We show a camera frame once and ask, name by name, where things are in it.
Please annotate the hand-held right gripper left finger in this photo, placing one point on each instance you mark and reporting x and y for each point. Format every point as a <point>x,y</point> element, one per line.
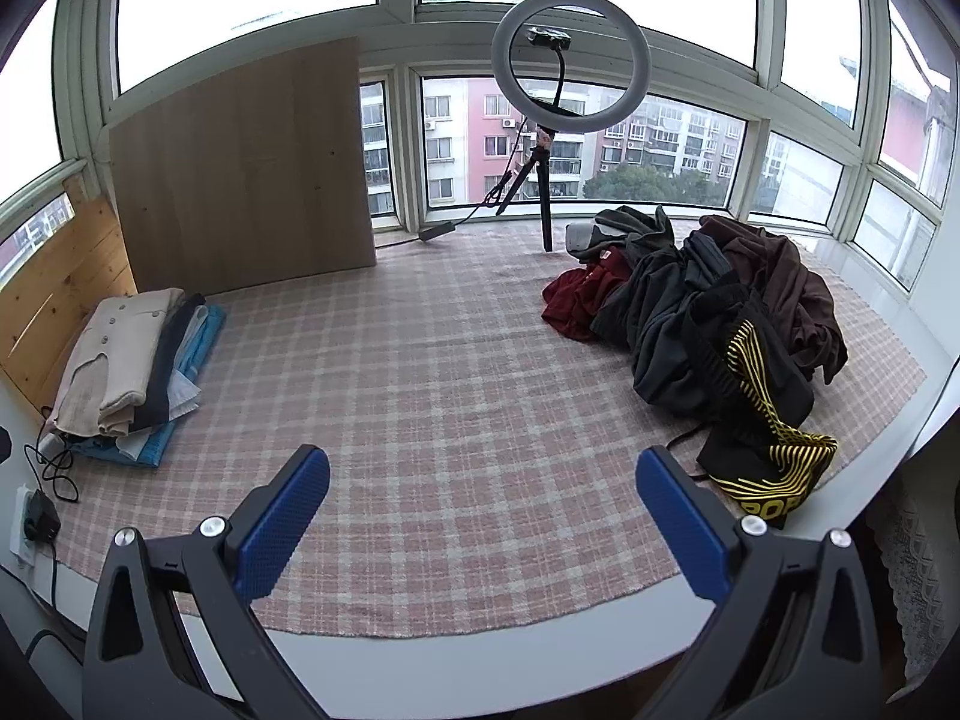
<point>285,525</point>

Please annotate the brown garment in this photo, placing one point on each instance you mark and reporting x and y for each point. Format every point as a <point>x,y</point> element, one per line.
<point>787,285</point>

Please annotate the folded navy garment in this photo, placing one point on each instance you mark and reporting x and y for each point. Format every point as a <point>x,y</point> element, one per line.
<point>169,367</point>

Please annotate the folded white garment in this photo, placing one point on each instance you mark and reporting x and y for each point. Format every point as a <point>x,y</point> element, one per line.
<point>184,390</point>

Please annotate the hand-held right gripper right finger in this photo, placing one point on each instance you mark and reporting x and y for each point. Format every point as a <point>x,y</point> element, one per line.
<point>682,532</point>

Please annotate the pink plaid blanket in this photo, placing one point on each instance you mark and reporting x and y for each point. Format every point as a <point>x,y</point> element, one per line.
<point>450,390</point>

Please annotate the pine wood panel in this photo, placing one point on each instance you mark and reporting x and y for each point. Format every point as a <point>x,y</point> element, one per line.
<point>52,292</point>

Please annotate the dark red garment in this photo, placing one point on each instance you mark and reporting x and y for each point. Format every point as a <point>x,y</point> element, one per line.
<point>581,300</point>

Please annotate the stack of folded clothes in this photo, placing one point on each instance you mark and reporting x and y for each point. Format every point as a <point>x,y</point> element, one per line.
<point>150,446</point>

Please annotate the dark grey jacket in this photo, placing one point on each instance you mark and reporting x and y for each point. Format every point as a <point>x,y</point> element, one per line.
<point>660,315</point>

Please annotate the black charger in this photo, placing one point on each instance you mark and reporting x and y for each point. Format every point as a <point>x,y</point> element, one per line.
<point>41,521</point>

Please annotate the folded beige cardigan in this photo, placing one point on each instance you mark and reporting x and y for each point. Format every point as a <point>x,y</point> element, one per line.
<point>112,360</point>

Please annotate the light wooden board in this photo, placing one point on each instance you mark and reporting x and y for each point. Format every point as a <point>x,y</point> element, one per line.
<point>240,165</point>

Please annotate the light grey garment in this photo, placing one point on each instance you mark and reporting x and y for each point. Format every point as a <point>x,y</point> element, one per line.
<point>579,240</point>

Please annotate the white lace curtain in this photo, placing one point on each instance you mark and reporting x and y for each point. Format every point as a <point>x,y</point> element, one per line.
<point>915,577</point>

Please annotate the white power strip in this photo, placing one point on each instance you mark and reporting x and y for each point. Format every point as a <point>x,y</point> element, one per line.
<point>22,544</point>

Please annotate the black yellow-striped pants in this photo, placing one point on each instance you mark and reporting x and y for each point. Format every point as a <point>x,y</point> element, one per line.
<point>735,450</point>

